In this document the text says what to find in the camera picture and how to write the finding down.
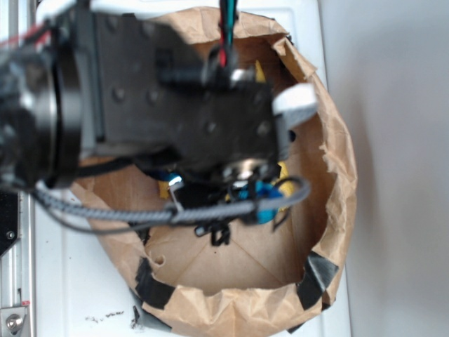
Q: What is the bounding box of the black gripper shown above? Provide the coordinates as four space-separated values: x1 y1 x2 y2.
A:
80 12 318 172

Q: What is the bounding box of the dark blue twisted rope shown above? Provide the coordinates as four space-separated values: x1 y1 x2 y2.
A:
145 129 297 183

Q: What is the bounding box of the blue ball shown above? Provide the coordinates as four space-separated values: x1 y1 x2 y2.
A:
232 180 284 225

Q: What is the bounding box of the yellow microfiber cloth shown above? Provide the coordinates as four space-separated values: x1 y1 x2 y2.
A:
158 60 294 200

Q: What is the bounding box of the brown paper bag container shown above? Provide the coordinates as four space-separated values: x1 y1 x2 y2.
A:
69 6 358 337

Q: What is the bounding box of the black mounting plate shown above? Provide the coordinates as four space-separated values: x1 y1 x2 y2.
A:
0 192 19 256

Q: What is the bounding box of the red green wire bundle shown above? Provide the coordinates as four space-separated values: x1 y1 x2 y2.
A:
217 0 241 70

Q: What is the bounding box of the grey metal angle bracket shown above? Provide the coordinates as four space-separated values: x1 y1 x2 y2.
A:
168 176 184 211

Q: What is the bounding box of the grey braided cable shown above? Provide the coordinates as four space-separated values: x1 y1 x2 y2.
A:
33 177 312 225

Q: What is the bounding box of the aluminium frame rail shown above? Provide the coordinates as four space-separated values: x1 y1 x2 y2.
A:
1 1 37 336

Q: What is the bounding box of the metal corner bracket with bolt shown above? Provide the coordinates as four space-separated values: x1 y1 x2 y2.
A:
1 306 30 337

